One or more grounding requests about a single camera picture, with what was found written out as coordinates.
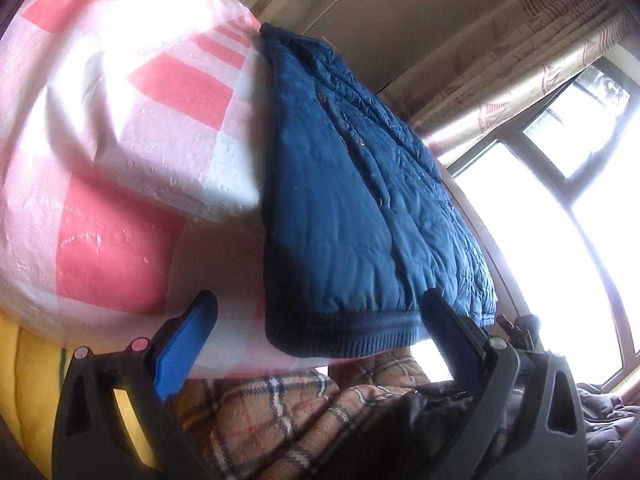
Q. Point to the blue quilted puffer jacket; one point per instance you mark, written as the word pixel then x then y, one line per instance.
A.
pixel 358 224

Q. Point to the pink checkered bed sheet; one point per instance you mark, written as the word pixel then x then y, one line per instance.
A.
pixel 134 136

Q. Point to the beige patterned curtain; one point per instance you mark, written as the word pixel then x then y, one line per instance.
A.
pixel 506 61

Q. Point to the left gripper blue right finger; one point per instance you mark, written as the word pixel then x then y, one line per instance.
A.
pixel 458 339

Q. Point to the dark clothing pile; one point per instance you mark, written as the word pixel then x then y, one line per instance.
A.
pixel 557 431

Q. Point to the yellow bedding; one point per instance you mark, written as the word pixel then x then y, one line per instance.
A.
pixel 32 373

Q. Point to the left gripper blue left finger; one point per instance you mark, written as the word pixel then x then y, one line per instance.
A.
pixel 179 342

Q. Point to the tan plaid blanket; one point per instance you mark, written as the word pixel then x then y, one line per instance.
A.
pixel 282 426

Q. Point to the dark window frame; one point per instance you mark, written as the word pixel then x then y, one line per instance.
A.
pixel 553 197

